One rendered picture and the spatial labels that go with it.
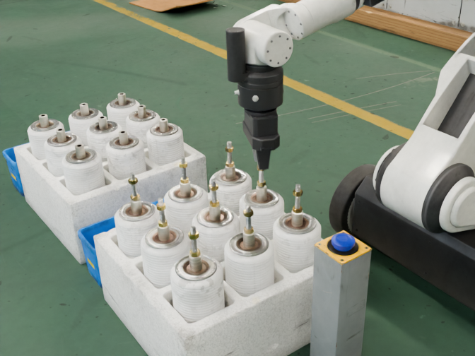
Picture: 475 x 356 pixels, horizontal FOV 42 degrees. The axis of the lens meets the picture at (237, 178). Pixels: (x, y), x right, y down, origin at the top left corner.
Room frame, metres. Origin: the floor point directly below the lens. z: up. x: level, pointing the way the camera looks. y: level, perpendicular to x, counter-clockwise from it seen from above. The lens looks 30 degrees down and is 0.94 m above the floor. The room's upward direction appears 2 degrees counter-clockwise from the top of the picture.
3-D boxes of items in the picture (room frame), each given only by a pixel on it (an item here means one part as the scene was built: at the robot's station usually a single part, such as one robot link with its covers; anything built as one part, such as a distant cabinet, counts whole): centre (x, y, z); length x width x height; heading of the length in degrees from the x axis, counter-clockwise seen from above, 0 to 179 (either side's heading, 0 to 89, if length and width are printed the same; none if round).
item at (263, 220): (1.12, -0.05, 0.16); 0.10 x 0.10 x 0.18
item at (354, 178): (1.33, -0.32, 0.10); 0.20 x 0.05 x 0.20; 125
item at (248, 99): (1.12, -0.05, 0.46); 0.13 x 0.10 x 0.12; 11
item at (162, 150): (1.48, 0.19, 0.16); 0.10 x 0.10 x 0.18
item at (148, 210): (1.08, 0.21, 0.25); 0.08 x 0.08 x 0.01
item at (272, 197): (1.12, -0.05, 0.25); 0.08 x 0.08 x 0.01
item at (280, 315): (1.05, 0.05, 0.09); 0.39 x 0.39 x 0.18; 34
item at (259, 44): (1.10, -0.04, 0.57); 0.11 x 0.11 x 0.11; 31
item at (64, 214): (1.51, 0.35, 0.09); 0.39 x 0.39 x 0.18; 36
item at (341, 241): (0.85, -0.18, 0.32); 0.04 x 0.04 x 0.02
